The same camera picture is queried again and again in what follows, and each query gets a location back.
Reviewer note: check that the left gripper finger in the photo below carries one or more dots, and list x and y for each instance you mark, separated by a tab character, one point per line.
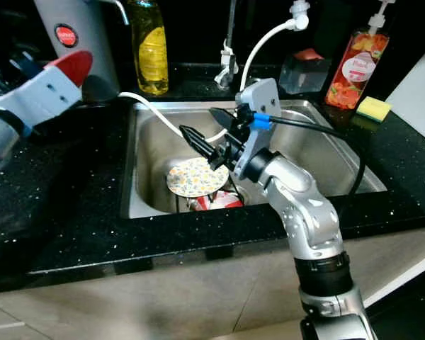
37	65

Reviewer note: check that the white panel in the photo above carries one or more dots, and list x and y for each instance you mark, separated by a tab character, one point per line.
418	95

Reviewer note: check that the metal faucet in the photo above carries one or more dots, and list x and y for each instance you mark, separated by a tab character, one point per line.
227	62

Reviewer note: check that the beige cabinet front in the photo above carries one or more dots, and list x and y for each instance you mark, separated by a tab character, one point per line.
134	304

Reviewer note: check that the yellow liquid bottle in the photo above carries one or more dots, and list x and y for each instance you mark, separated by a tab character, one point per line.
150	57

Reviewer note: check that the floral plate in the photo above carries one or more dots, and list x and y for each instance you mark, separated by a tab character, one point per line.
195	178

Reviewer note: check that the clear plastic box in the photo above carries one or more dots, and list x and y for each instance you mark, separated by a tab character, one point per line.
304	71

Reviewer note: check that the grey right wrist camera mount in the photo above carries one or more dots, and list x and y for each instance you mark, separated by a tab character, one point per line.
265	95

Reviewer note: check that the grey thermos jug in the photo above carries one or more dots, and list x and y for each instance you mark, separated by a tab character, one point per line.
78	28

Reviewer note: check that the peach soap pump bottle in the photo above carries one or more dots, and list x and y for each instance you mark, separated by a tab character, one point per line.
358	71

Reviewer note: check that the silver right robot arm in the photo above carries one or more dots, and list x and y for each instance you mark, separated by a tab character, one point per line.
308	212

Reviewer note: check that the yellow sponge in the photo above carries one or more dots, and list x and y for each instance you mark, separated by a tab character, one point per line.
374	110

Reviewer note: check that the stainless steel sink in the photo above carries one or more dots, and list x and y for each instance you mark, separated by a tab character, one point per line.
319	152

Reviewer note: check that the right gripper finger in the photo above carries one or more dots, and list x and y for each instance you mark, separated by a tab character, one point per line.
198	142
227	119

